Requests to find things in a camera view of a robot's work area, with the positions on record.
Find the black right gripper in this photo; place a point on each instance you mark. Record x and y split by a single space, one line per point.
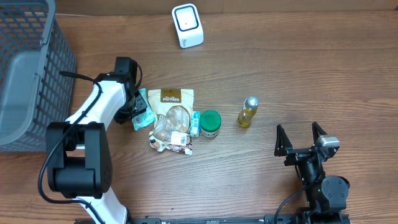
302 155

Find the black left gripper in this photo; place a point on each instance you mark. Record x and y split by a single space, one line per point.
122 117

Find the green wet wipes pack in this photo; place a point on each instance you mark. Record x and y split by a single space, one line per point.
146 118

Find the brown Pantree snack pouch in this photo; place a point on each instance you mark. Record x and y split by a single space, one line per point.
173 110

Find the yellow oil glass bottle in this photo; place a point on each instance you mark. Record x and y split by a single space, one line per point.
248 111

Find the small green sachet pack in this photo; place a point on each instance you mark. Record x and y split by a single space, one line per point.
195 124

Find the green lid round jar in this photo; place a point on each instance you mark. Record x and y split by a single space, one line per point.
210 123

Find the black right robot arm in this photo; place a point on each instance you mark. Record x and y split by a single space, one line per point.
325 194

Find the white barcode scanner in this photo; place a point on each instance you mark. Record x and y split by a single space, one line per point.
188 25

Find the grey plastic basket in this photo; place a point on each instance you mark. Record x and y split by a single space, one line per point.
34 51

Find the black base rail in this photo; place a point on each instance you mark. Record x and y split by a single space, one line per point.
267 219

